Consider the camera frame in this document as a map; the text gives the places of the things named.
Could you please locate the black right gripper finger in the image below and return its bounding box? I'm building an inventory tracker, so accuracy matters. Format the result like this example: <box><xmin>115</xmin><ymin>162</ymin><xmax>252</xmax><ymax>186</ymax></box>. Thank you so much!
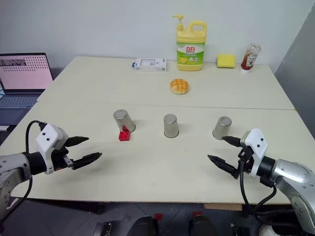
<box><xmin>222</xmin><ymin>135</ymin><xmax>243</xmax><ymax>148</ymax></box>
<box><xmin>207</xmin><ymin>154</ymin><xmax>240</xmax><ymax>180</ymax></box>

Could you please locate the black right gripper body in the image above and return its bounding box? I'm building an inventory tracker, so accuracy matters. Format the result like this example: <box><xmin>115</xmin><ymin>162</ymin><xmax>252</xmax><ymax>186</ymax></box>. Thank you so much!
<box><xmin>237</xmin><ymin>145</ymin><xmax>255</xmax><ymax>174</ymax></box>

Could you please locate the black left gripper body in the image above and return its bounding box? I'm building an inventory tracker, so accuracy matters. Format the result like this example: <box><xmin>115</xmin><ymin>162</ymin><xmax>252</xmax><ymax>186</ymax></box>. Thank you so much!
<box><xmin>51</xmin><ymin>147</ymin><xmax>74</xmax><ymax>172</ymax></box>

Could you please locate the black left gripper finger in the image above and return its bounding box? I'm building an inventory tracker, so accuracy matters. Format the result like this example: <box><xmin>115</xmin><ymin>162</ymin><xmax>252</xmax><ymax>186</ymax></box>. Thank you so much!
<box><xmin>65</xmin><ymin>136</ymin><xmax>90</xmax><ymax>149</ymax></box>
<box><xmin>71</xmin><ymin>152</ymin><xmax>103</xmax><ymax>171</ymax></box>

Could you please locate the steel cup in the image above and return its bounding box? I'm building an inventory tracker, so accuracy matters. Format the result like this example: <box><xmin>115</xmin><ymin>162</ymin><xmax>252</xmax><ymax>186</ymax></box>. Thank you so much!
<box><xmin>113</xmin><ymin>109</ymin><xmax>137</xmax><ymax>133</ymax></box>
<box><xmin>163</xmin><ymin>113</ymin><xmax>180</xmax><ymax>138</ymax></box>
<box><xmin>212</xmin><ymin>116</ymin><xmax>233</xmax><ymax>141</ymax></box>

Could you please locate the red toy building block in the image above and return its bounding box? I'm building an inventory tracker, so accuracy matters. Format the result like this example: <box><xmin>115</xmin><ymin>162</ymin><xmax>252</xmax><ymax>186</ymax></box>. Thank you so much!
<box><xmin>118</xmin><ymin>130</ymin><xmax>131</xmax><ymax>142</ymax></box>

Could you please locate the dark rounded shape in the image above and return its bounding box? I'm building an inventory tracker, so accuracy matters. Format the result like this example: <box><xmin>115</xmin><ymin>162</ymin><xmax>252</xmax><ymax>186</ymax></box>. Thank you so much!
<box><xmin>189</xmin><ymin>214</ymin><xmax>218</xmax><ymax>236</ymax></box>
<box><xmin>128</xmin><ymin>215</ymin><xmax>161</xmax><ymax>236</ymax></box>

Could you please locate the golden bread bun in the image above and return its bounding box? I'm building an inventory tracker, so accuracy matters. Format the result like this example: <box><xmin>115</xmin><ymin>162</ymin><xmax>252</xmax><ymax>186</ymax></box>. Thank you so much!
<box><xmin>169</xmin><ymin>78</ymin><xmax>190</xmax><ymax>95</ymax></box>

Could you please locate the yellow sponge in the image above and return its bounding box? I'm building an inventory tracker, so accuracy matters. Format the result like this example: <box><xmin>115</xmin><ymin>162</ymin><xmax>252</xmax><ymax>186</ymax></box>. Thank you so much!
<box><xmin>216</xmin><ymin>54</ymin><xmax>237</xmax><ymax>69</ymax></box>

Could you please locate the ketchup squeeze bottle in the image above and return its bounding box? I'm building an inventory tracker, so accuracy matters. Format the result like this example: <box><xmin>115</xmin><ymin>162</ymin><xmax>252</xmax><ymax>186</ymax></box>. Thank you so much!
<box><xmin>240</xmin><ymin>43</ymin><xmax>262</xmax><ymax>75</ymax></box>

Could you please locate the open laptop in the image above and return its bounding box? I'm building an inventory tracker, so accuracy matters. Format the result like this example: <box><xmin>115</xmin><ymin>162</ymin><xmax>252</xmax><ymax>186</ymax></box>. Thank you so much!
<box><xmin>0</xmin><ymin>52</ymin><xmax>54</xmax><ymax>110</ymax></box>

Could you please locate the grey partition panel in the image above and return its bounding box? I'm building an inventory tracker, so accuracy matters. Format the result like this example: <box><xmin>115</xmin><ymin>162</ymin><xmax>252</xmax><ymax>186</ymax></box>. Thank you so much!
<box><xmin>274</xmin><ymin>0</ymin><xmax>315</xmax><ymax>139</ymax></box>

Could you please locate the yellow dish soap pump bottle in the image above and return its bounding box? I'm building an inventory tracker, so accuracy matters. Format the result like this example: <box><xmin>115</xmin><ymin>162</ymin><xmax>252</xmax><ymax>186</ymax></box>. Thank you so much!
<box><xmin>171</xmin><ymin>14</ymin><xmax>207</xmax><ymax>72</ymax></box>

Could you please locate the white flat carton box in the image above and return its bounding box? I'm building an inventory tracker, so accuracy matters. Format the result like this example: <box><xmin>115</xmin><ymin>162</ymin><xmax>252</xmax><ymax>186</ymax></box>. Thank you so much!
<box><xmin>131</xmin><ymin>58</ymin><xmax>168</xmax><ymax>73</ymax></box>

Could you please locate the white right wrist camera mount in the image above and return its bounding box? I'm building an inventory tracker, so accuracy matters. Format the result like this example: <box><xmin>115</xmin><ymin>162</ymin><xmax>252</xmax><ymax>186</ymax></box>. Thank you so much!
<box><xmin>240</xmin><ymin>128</ymin><xmax>269</xmax><ymax>178</ymax></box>

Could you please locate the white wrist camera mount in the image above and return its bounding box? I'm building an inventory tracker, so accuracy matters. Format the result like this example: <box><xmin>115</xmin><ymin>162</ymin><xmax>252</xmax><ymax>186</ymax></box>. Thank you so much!
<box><xmin>240</xmin><ymin>128</ymin><xmax>269</xmax><ymax>178</ymax></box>
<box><xmin>35</xmin><ymin>123</ymin><xmax>69</xmax><ymax>176</ymax></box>

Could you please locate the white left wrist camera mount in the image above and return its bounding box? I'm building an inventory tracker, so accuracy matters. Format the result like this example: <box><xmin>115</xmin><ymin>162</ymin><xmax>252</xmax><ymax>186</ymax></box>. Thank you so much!
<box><xmin>35</xmin><ymin>123</ymin><xmax>69</xmax><ymax>176</ymax></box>

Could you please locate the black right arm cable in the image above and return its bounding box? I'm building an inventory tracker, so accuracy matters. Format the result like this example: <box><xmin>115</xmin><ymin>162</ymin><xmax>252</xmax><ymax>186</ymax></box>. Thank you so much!
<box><xmin>238</xmin><ymin>152</ymin><xmax>296</xmax><ymax>217</ymax></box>

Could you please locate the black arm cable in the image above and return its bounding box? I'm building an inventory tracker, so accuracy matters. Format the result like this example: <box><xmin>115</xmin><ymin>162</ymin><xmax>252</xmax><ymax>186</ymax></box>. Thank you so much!
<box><xmin>0</xmin><ymin>120</ymin><xmax>48</xmax><ymax>223</ymax></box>
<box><xmin>238</xmin><ymin>152</ymin><xmax>296</xmax><ymax>217</ymax></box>

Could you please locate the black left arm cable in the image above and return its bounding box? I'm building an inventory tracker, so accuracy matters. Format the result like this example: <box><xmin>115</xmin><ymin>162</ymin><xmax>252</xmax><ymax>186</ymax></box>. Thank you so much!
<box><xmin>0</xmin><ymin>120</ymin><xmax>48</xmax><ymax>223</ymax></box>

